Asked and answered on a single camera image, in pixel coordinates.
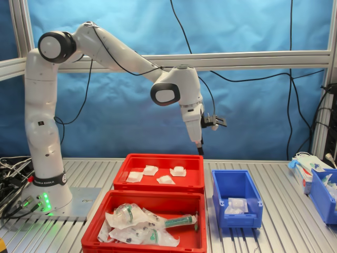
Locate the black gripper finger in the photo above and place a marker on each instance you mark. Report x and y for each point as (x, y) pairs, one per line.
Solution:
(200, 149)

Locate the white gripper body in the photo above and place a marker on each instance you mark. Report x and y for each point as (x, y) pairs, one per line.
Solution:
(193, 118)

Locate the white bandage pack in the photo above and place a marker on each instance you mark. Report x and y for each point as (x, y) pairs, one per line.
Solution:
(233, 211)
(134, 176)
(150, 170)
(165, 180)
(178, 171)
(238, 202)

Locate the white Franka Panda arm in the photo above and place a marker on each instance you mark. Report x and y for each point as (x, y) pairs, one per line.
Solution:
(42, 105)

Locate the red crate holding bandages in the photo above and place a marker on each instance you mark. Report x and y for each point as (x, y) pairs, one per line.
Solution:
(158, 160)

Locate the blue open-front storage bin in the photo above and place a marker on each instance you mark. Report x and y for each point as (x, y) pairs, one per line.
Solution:
(237, 184)

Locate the red crate holding syringe packs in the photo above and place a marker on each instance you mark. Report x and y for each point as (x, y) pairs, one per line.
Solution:
(184, 200)

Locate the long horizontal aluminium beam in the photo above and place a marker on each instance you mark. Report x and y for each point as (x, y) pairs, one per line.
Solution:
(237, 59)

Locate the clear pack with green syringe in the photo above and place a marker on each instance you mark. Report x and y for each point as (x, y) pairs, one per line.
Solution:
(179, 221)

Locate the blue disposable glove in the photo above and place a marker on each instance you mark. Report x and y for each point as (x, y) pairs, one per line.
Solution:
(292, 164)

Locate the blue backdrop sheet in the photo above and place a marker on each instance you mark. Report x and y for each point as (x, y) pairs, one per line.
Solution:
(237, 26)

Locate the light blue face masks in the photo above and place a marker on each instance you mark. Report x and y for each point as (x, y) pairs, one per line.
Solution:
(310, 160)

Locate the small clear sealed pack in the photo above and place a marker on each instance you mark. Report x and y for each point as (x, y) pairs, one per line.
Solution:
(104, 233)

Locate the blue bin holding clear packs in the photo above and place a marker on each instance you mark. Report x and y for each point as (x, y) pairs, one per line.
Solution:
(322, 200)

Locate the black equipment rack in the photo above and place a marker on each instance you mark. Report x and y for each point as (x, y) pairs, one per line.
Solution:
(333, 137)

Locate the clear wrapped medical packs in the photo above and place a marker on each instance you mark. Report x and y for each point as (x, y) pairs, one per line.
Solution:
(330, 184)

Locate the small red knob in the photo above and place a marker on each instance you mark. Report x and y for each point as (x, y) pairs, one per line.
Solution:
(31, 179)

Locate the short aluminium side beam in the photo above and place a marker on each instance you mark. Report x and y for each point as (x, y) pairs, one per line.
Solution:
(11, 69)

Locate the yellow black device corner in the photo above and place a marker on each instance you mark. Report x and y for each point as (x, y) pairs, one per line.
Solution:
(2, 246)

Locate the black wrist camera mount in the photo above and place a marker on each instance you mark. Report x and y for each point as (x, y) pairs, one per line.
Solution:
(214, 121)

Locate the grey metal base plate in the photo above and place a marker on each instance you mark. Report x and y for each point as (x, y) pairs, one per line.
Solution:
(81, 203)

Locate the upright aluminium frame post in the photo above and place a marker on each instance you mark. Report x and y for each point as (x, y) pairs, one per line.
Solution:
(333, 26)
(22, 21)

